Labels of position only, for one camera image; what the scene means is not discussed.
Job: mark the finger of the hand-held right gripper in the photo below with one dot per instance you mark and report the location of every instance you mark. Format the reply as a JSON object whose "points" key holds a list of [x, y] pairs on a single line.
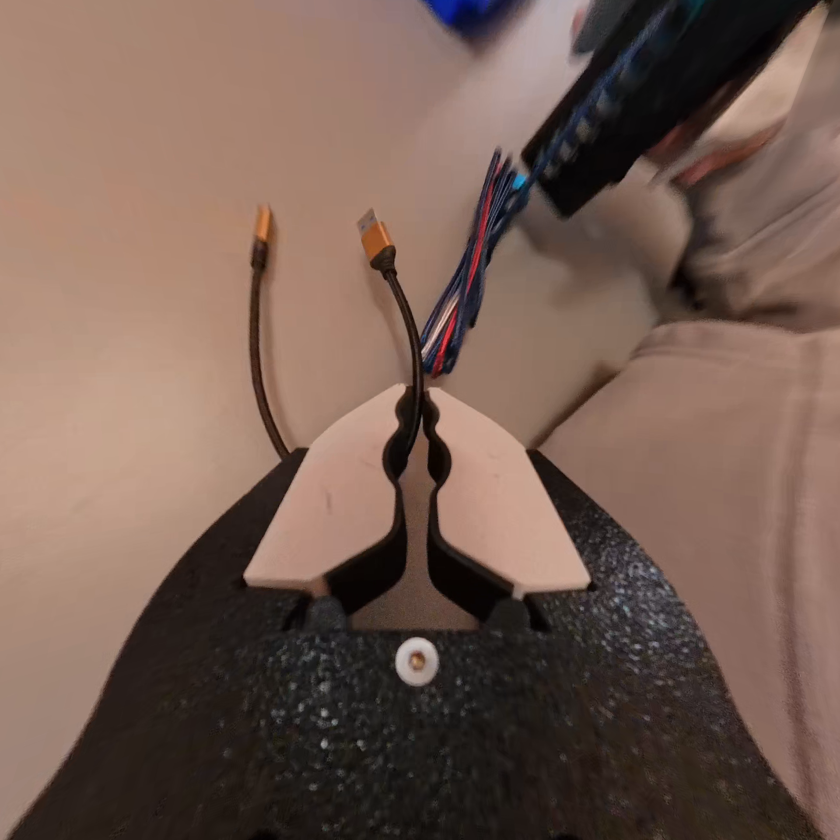
{"points": [[600, 23]]}

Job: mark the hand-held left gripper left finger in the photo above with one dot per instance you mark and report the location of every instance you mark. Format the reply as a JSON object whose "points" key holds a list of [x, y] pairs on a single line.
{"points": [[328, 499]]}

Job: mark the black usb hub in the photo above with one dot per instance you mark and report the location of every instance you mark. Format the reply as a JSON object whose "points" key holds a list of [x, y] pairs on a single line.
{"points": [[610, 151]]}

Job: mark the blue object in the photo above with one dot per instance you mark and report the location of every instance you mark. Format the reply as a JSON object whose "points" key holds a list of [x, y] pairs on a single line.
{"points": [[466, 13]]}

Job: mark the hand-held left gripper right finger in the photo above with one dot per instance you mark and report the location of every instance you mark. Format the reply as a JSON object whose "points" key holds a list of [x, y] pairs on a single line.
{"points": [[499, 505]]}

